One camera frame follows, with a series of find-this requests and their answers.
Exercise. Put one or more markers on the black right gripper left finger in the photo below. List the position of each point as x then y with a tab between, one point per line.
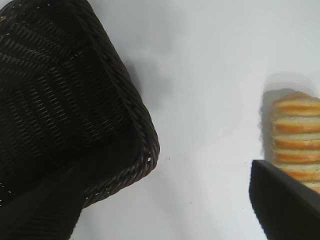
37	215

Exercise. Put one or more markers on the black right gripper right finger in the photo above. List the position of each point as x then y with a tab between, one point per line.
287	207

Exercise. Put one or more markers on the long striped bread loaf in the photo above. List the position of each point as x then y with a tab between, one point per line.
300	130

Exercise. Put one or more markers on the dark brown wicker basket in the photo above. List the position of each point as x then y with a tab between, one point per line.
62	87

